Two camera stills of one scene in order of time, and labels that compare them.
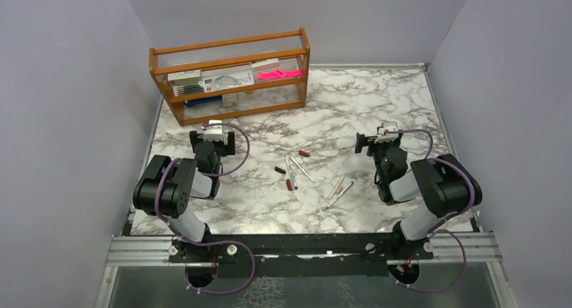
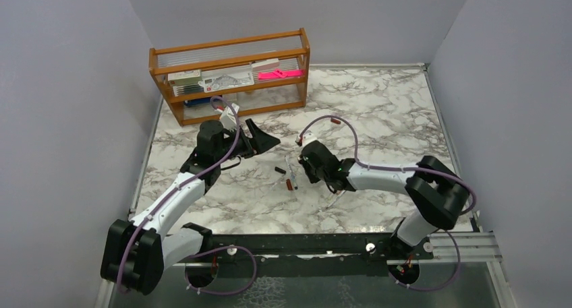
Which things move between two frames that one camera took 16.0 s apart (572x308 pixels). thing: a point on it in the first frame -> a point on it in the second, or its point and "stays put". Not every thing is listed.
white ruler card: x=216 y=80 stays put
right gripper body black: x=376 y=149 -> x=313 y=175
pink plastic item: x=280 y=73 stays put
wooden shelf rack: x=235 y=77 stays put
